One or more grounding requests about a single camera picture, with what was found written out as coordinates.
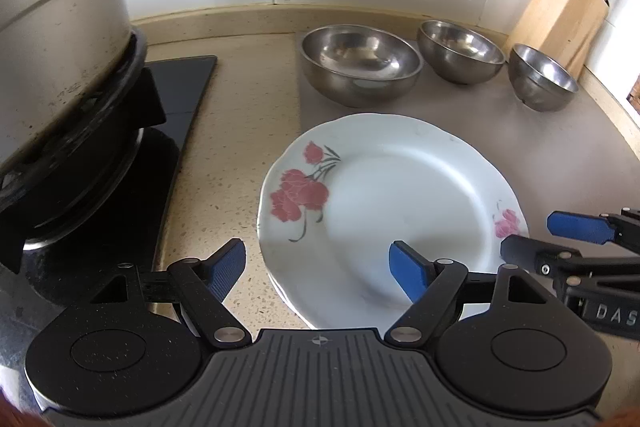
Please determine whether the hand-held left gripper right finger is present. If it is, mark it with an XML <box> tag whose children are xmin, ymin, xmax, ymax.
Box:
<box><xmin>384</xmin><ymin>241</ymin><xmax>563</xmax><ymax>350</ymax></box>

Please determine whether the small floral plate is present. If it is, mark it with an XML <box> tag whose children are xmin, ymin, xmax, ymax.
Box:
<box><xmin>177</xmin><ymin>304</ymin><xmax>202</xmax><ymax>343</ymax></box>

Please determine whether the wooden window frame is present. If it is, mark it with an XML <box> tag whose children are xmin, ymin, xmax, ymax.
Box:
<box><xmin>626</xmin><ymin>76</ymin><xmax>640</xmax><ymax>116</ymax></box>

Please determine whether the black gas stove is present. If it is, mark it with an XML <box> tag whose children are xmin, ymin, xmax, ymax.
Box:
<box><xmin>0</xmin><ymin>26</ymin><xmax>219</xmax><ymax>408</ymax></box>

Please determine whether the aluminium steamer pot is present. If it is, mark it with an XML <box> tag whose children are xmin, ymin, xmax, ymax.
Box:
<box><xmin>0</xmin><ymin>0</ymin><xmax>135</xmax><ymax>172</ymax></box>

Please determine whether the large red flower plate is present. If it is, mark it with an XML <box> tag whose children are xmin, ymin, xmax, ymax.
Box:
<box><xmin>256</xmin><ymin>113</ymin><xmax>531</xmax><ymax>330</ymax></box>
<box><xmin>266</xmin><ymin>274</ymin><xmax>313</xmax><ymax>330</ymax></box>

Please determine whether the stainless steel bowl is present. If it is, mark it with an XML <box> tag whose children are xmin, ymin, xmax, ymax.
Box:
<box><xmin>416</xmin><ymin>20</ymin><xmax>507</xmax><ymax>86</ymax></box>
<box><xmin>507</xmin><ymin>43</ymin><xmax>581</xmax><ymax>112</ymax></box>
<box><xmin>300</xmin><ymin>24</ymin><xmax>425</xmax><ymax>108</ymax></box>

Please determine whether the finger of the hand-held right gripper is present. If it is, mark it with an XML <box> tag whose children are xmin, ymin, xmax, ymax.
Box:
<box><xmin>500</xmin><ymin>234</ymin><xmax>640</xmax><ymax>280</ymax></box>
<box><xmin>546</xmin><ymin>208</ymin><xmax>640</xmax><ymax>252</ymax></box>

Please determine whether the wooden knife block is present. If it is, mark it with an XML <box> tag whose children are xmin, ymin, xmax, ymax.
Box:
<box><xmin>502</xmin><ymin>0</ymin><xmax>610</xmax><ymax>81</ymax></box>

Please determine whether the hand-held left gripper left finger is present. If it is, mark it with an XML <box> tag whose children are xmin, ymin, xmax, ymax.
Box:
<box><xmin>65</xmin><ymin>238</ymin><xmax>251</xmax><ymax>349</ymax></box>

